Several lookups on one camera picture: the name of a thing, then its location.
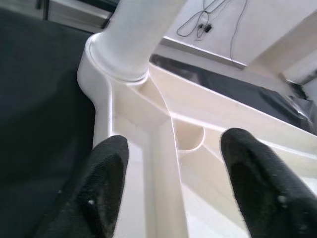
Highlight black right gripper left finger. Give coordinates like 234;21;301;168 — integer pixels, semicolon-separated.
37;135;129;238

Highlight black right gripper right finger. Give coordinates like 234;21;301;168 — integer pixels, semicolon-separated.
220;127;317;238

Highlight white plastic table leg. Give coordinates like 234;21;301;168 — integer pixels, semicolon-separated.
88;0;184;83

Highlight white plastic table top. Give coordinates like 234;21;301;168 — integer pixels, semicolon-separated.
77;32;317;238

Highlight black tablecloth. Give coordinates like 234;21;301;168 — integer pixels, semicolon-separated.
0;7;317;238

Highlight black power adapter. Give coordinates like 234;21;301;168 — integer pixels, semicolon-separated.
198;22;213;33

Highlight black wall cables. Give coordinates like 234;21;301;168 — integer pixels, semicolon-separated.
176;0;250;61

